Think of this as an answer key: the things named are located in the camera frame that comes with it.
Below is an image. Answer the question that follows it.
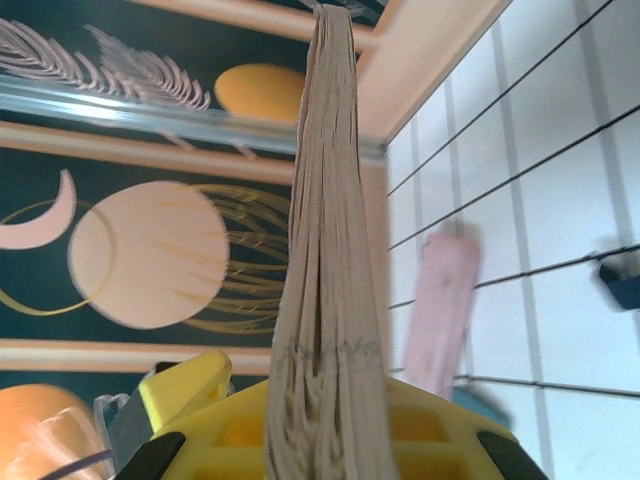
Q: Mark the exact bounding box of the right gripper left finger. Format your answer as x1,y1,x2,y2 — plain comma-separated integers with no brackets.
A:
115,349,274,480

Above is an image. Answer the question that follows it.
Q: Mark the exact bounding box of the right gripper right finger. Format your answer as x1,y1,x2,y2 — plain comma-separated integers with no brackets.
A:
384,377,551,480

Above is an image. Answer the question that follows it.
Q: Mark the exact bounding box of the pink pencil case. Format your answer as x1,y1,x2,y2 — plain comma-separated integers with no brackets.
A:
402,232,484,401

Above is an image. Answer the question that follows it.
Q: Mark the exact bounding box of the navy book with yellow label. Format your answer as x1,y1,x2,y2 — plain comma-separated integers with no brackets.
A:
262,3,401,480

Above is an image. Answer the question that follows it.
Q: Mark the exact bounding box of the navy blue backpack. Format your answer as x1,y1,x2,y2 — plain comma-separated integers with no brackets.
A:
589,247,640,314

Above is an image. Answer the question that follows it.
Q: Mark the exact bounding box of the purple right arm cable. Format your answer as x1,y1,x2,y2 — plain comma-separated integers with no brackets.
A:
47,448,115,479

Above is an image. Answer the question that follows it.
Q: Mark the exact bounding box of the aluminium corner post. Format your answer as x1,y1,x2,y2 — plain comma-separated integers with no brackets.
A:
0,78,389,162

